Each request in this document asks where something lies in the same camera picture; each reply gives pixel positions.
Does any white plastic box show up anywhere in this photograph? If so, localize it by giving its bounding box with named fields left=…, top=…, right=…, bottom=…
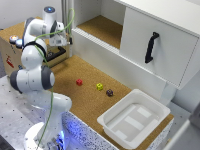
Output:
left=96, top=88, right=172, bottom=150

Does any black drawer handle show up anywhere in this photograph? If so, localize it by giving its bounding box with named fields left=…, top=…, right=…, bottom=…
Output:
left=45, top=46, right=68, bottom=63

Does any green cable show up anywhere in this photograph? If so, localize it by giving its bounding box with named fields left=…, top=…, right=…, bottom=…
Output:
left=33, top=8, right=76, bottom=150

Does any white cabinet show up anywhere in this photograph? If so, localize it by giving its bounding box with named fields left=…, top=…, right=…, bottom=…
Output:
left=71, top=0, right=200, bottom=108

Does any purple block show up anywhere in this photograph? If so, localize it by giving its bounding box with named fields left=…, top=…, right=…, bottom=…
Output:
left=105, top=88, right=114, bottom=98

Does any white sliding door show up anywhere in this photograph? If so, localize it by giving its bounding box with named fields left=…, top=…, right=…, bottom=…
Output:
left=118, top=6, right=200, bottom=91

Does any wooden drawer box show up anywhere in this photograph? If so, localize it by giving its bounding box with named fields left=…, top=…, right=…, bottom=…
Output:
left=0, top=16, right=73, bottom=72

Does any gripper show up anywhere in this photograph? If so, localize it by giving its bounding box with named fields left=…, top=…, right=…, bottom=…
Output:
left=49, top=22, right=73, bottom=47

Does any yellow block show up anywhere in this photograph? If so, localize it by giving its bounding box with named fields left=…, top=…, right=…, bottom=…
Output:
left=96, top=82, right=104, bottom=91

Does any pink block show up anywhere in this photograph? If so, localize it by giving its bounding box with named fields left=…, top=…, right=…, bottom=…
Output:
left=75, top=78, right=84, bottom=87

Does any blue button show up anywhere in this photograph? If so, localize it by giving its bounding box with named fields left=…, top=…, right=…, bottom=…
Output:
left=15, top=38, right=24, bottom=48

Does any red button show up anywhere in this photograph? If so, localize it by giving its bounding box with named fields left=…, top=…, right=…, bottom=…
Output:
left=9, top=34, right=19, bottom=43

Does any black door handle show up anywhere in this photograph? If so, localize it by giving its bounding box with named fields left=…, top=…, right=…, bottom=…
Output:
left=144, top=31, right=160, bottom=65

